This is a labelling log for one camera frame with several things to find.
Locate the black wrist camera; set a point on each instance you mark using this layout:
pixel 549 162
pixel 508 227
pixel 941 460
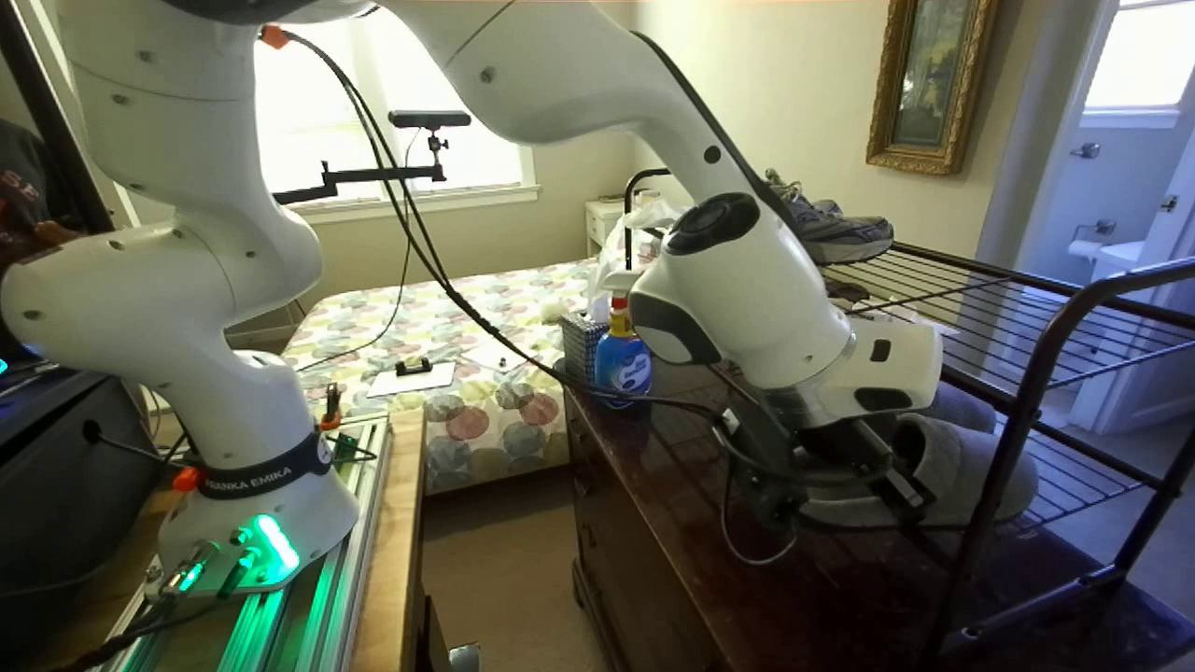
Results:
pixel 768 467

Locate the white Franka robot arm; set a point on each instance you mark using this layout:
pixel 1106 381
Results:
pixel 187 310

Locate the black stereo camera bar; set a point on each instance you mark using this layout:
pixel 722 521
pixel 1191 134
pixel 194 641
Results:
pixel 432 122

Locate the floral quilt bed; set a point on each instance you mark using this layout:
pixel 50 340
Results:
pixel 488 360

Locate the green-lit metal base plate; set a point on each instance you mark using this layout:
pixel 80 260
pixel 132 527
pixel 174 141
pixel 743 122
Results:
pixel 313 609

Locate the white and blue sneaker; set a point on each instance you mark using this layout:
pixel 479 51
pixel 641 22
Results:
pixel 844 228

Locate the white panel door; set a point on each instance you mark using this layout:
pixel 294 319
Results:
pixel 1123 190

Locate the black metal shoe rack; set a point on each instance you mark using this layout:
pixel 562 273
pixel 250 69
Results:
pixel 1033 411

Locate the white paper sheet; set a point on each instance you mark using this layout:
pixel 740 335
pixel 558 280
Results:
pixel 415 381

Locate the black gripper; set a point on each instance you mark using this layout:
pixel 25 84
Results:
pixel 844 450

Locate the light wooden robot table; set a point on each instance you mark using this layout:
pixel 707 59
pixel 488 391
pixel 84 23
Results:
pixel 386 547

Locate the gold framed picture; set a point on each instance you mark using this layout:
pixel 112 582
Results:
pixel 934 81

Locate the bright window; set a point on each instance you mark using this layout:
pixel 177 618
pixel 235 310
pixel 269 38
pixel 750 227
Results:
pixel 338 126

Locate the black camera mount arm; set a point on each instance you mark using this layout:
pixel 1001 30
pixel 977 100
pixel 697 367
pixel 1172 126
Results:
pixel 361 176

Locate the black controller box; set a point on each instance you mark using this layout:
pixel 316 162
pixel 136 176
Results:
pixel 62 498

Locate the person in dark clothing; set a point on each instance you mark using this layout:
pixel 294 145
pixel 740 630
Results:
pixel 25 199

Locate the grey felt slipper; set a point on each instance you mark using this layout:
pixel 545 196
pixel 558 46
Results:
pixel 985 478
pixel 964 409

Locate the dark wooden dresser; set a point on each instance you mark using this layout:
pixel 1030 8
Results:
pixel 697 547

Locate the blue spray bottle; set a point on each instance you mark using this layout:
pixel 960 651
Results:
pixel 621 360

